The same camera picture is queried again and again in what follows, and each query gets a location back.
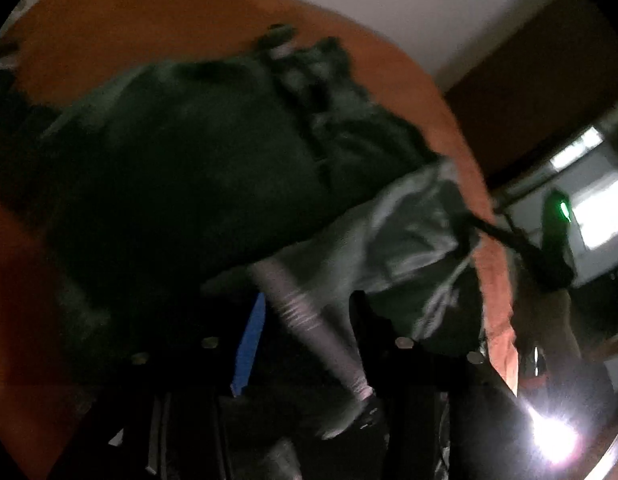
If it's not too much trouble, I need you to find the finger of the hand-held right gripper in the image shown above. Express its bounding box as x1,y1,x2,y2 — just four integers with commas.
459,210,546,272

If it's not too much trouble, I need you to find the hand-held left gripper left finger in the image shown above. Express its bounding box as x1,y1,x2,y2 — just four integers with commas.
49,290,268,480

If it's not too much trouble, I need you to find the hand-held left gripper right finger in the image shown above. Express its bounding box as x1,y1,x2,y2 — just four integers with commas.
350,291,572,480

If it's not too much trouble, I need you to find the green fleece jacket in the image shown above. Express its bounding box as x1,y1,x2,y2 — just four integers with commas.
0,22,484,441

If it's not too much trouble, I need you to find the brown wooden door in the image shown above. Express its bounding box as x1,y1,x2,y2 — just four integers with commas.
441,0,618,186

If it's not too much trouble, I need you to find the orange blanket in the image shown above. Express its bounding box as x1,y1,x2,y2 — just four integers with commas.
0,0,520,480

